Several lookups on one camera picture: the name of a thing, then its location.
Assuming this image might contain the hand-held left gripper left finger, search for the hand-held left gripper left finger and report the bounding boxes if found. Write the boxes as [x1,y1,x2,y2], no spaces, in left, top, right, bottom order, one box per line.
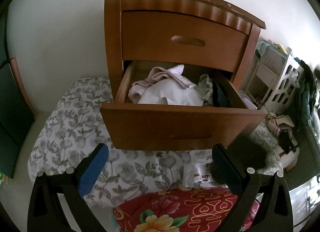
[27,143,109,232]

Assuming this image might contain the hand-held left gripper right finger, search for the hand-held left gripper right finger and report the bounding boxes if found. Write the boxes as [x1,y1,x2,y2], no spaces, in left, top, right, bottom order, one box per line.
[212,143,295,232]

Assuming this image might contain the dark fuzzy cloth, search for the dark fuzzy cloth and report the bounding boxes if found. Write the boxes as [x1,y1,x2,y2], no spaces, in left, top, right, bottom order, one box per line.
[210,131,268,190]

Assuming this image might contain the white shirt with red print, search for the white shirt with red print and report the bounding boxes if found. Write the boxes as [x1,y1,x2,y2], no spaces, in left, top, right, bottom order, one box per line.
[181,157,227,190]

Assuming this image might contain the deep wooden drawer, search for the deep wooden drawer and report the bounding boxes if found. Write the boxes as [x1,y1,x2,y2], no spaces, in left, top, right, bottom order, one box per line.
[100,60,268,151]

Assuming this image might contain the green lacy cloth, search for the green lacy cloth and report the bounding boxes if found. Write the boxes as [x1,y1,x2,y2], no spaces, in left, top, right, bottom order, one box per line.
[199,73,215,106]

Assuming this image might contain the lilac cloth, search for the lilac cloth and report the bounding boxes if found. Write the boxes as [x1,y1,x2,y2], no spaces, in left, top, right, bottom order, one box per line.
[128,81,153,104]

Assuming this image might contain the white cloth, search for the white cloth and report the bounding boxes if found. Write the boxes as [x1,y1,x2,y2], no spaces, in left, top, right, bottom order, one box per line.
[137,81,205,106]

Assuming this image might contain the pink striped towel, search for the pink striped towel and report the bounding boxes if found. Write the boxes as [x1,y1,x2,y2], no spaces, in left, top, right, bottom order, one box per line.
[147,64,197,90]

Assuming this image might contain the grey floral bed sheet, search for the grey floral bed sheet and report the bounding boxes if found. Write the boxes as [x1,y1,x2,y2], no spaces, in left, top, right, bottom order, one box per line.
[27,77,284,209]

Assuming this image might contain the red floral blanket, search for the red floral blanket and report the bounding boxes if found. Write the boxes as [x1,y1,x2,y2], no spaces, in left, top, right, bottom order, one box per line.
[114,188,260,232]

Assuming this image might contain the small black object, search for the small black object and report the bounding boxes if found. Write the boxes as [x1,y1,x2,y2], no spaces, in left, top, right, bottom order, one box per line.
[278,129,300,153]

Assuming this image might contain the white laundry basket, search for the white laundry basket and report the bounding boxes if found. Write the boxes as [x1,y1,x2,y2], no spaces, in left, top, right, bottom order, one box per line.
[262,54,304,113]

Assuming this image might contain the dark green hanging clothes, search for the dark green hanging clothes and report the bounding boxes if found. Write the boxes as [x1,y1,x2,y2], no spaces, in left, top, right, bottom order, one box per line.
[292,60,320,133]

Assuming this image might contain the white shelf unit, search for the white shelf unit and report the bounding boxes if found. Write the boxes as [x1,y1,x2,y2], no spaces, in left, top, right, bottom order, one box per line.
[246,38,293,102]

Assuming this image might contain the brown wooden board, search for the brown wooden board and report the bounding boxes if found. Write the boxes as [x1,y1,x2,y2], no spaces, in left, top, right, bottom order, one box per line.
[10,58,35,113]

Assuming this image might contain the wooden nightstand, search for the wooden nightstand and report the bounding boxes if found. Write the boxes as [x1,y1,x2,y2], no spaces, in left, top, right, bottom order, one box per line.
[99,0,267,151]

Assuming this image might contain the shallow wooden drawer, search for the shallow wooden drawer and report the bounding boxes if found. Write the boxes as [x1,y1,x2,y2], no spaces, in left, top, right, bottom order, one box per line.
[121,10,252,73]

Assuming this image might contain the black cable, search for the black cable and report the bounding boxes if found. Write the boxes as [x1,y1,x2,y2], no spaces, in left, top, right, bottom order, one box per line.
[247,92,288,120]

